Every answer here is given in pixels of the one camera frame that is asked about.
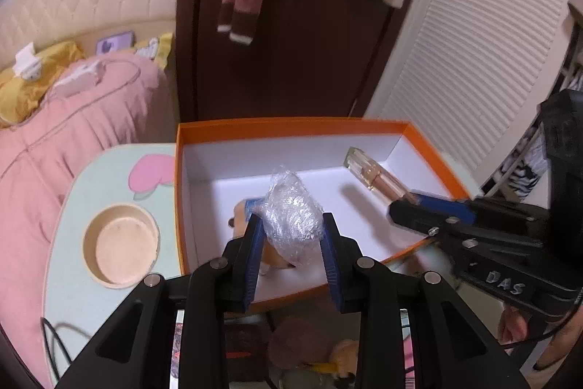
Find cartoon figure keychain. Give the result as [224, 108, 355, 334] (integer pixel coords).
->
[279, 340, 359, 388]

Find pink plastic capsule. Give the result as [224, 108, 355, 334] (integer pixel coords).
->
[268, 317, 329, 369]

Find bubble wrap bundle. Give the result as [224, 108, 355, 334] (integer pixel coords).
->
[247, 167, 324, 269]

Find dark red patterned pouch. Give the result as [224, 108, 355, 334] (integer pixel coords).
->
[224, 320, 269, 383]

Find capybara plush with blue cap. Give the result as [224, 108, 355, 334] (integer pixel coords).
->
[227, 195, 298, 276]

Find person right hand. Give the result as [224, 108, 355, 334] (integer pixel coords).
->
[498, 306, 583, 385]

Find orange storage box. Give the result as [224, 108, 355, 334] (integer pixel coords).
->
[175, 117, 468, 311]

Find dark wooden door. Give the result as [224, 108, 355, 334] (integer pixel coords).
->
[175, 0, 406, 122]

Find pink duvet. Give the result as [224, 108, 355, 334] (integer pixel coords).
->
[1, 52, 174, 388]

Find yellow pillow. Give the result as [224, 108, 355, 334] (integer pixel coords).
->
[0, 40, 85, 128]

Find purple phone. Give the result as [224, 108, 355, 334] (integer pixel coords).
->
[96, 31, 136, 54]

